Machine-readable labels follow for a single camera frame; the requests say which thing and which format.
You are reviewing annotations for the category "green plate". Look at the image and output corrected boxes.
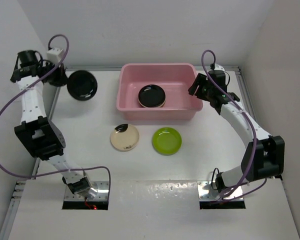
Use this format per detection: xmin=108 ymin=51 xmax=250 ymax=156
xmin=151 ymin=127 xmax=183 ymax=156

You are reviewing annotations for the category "cream plate with black brushstroke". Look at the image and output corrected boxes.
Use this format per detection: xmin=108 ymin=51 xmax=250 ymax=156
xmin=110 ymin=123 xmax=140 ymax=152

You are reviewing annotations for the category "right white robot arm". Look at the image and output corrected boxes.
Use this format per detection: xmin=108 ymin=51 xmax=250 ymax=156
xmin=188 ymin=70 xmax=285 ymax=198

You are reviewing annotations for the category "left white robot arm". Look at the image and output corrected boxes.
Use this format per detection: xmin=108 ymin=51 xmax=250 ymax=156
xmin=10 ymin=47 xmax=98 ymax=198

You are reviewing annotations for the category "pink plastic bin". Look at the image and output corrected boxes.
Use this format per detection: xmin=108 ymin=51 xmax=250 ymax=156
xmin=116 ymin=63 xmax=203 ymax=121

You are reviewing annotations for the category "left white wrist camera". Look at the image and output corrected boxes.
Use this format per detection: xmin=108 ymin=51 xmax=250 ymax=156
xmin=46 ymin=47 xmax=64 ymax=65

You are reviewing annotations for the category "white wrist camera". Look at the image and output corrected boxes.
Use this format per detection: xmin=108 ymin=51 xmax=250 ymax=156
xmin=210 ymin=63 xmax=226 ymax=72
xmin=46 ymin=47 xmax=64 ymax=65

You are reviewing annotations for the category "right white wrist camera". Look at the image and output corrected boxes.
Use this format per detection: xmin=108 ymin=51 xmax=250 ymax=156
xmin=210 ymin=63 xmax=226 ymax=72

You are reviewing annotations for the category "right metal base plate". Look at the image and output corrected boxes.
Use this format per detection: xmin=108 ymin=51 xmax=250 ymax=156
xmin=197 ymin=181 xmax=244 ymax=202

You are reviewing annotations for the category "metal base plate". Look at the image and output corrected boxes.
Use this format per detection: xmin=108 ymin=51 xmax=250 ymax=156
xmin=63 ymin=181 xmax=109 ymax=202
xmin=197 ymin=181 xmax=244 ymax=202

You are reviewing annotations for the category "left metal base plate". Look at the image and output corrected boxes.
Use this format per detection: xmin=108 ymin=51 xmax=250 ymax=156
xmin=63 ymin=181 xmax=109 ymax=202

